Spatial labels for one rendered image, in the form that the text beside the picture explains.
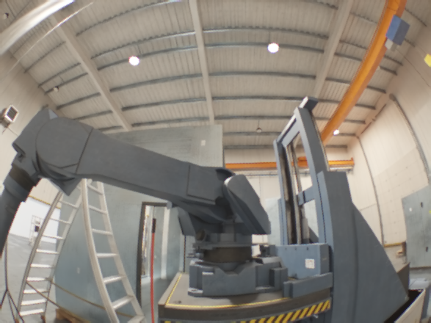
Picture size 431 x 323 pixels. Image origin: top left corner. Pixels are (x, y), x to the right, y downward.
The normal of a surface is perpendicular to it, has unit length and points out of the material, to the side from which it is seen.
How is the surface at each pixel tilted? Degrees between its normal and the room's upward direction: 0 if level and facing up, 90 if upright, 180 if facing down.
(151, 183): 90
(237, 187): 90
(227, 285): 90
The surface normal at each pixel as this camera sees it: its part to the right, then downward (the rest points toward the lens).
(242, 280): 0.10, -0.44
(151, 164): 0.58, -0.35
